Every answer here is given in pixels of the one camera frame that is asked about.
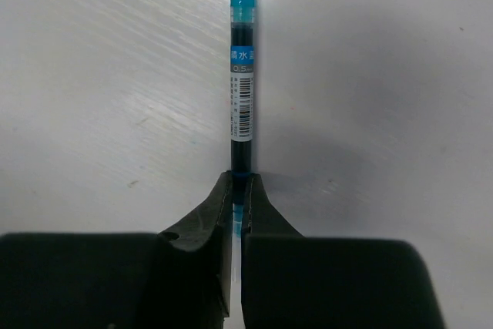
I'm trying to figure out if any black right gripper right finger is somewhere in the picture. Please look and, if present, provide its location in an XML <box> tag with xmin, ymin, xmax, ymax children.
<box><xmin>241</xmin><ymin>174</ymin><xmax>445</xmax><ymax>328</ymax></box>

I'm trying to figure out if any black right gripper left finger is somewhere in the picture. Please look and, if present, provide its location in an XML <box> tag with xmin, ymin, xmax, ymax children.
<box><xmin>1</xmin><ymin>172</ymin><xmax>233</xmax><ymax>328</ymax></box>

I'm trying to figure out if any light blue pen refill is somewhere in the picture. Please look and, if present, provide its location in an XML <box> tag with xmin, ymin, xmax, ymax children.
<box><xmin>230</xmin><ymin>0</ymin><xmax>256</xmax><ymax>282</ymax></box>

